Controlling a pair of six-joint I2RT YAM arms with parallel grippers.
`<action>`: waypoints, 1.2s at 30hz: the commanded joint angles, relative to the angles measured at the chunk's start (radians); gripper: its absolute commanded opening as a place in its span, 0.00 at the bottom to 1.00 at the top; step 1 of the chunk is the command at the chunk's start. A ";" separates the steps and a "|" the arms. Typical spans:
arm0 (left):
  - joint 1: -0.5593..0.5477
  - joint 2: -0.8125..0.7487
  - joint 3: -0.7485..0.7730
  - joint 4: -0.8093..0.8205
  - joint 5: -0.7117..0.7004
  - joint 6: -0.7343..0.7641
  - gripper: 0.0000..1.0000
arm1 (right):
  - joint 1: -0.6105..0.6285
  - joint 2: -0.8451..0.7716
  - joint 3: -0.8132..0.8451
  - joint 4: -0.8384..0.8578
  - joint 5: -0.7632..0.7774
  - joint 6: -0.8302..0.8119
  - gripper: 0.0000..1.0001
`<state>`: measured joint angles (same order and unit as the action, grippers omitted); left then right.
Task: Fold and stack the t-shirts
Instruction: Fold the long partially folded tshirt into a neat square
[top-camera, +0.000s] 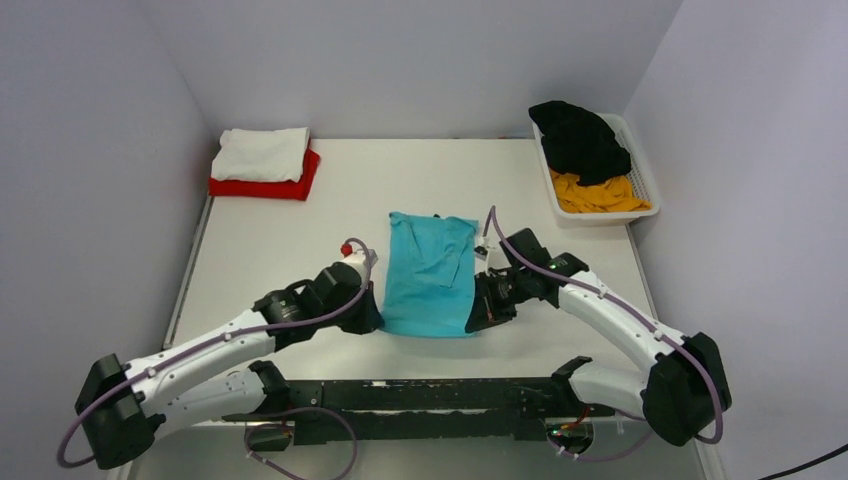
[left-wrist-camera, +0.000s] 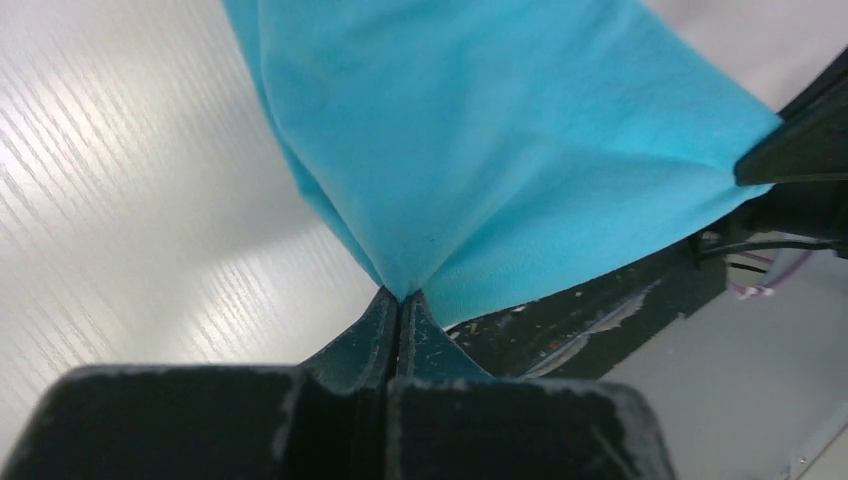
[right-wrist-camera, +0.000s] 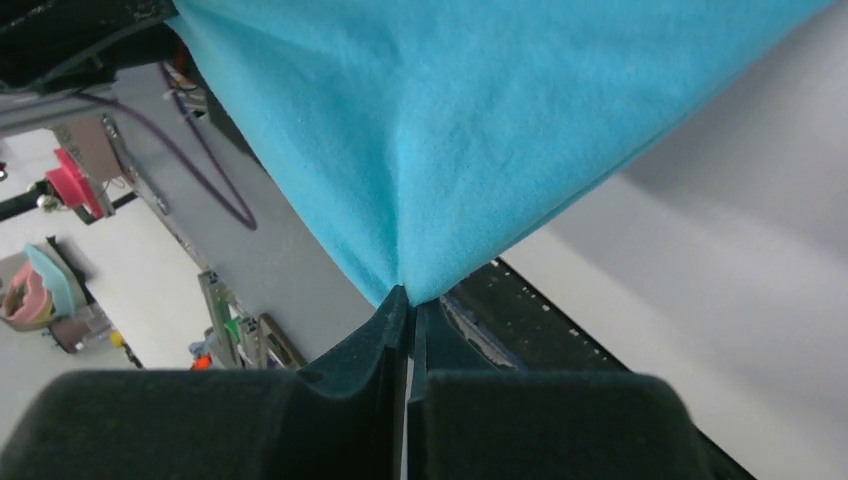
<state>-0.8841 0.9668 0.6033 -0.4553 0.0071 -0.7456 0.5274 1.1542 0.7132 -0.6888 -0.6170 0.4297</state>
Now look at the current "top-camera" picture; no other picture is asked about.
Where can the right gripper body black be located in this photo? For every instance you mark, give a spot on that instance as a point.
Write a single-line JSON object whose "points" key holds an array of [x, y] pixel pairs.
{"points": [[501, 293]]}

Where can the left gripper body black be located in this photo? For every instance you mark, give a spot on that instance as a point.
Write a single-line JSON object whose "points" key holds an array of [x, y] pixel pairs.
{"points": [[358, 322]]}

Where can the teal t shirt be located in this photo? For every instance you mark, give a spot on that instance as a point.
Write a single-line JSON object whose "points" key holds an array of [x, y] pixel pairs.
{"points": [[430, 286]]}

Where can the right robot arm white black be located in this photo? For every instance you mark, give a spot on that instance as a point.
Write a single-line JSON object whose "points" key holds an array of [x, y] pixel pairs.
{"points": [[678, 386]]}

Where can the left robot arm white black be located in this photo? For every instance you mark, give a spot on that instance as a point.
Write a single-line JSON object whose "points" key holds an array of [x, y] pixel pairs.
{"points": [[124, 407]]}

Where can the red folded t shirt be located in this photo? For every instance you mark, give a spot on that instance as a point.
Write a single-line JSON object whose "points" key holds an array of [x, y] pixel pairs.
{"points": [[287, 190]]}

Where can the yellow t shirt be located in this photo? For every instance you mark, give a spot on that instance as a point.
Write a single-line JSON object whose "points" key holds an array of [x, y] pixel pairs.
{"points": [[612, 196]]}

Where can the white folded t shirt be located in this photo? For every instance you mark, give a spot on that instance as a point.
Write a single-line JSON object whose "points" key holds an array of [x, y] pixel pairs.
{"points": [[261, 156]]}

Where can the black t shirt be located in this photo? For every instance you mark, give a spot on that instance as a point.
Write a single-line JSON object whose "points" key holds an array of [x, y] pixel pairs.
{"points": [[579, 142]]}

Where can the white plastic basket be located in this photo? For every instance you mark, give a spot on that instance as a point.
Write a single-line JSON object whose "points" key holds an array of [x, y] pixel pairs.
{"points": [[640, 177]]}

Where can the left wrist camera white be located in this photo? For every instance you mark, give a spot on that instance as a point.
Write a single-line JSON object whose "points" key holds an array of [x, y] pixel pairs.
{"points": [[360, 259]]}

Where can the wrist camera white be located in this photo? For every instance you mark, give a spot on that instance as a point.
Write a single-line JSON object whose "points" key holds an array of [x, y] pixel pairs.
{"points": [[360, 259], [486, 256]]}

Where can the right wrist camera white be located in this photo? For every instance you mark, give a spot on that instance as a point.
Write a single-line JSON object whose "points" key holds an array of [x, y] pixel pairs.
{"points": [[486, 256]]}

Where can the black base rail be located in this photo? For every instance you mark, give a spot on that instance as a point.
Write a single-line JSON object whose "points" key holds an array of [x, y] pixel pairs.
{"points": [[321, 411]]}

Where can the black cable corner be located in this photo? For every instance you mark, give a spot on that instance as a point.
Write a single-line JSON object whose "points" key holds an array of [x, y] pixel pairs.
{"points": [[809, 464]]}

